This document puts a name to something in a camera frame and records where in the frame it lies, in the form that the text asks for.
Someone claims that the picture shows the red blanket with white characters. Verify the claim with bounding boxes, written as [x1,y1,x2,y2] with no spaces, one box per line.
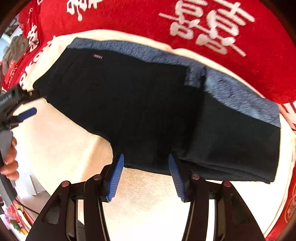
[3,1,295,104]

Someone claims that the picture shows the red embroidered cushion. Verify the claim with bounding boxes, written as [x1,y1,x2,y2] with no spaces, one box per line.
[264,102,295,240]

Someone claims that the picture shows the black pants with blue trim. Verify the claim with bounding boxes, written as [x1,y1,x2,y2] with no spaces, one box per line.
[33,38,280,183]

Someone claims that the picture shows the person's left hand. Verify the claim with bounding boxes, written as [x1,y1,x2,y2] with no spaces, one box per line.
[1,137,19,181]

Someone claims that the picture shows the cream fleece blanket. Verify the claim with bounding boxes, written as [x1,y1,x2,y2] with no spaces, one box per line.
[15,30,293,240]

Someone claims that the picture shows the grey-brown garment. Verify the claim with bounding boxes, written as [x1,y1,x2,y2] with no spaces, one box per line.
[3,35,29,73]

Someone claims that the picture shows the black cable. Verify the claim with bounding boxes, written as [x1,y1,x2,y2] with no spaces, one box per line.
[14,199,40,215]

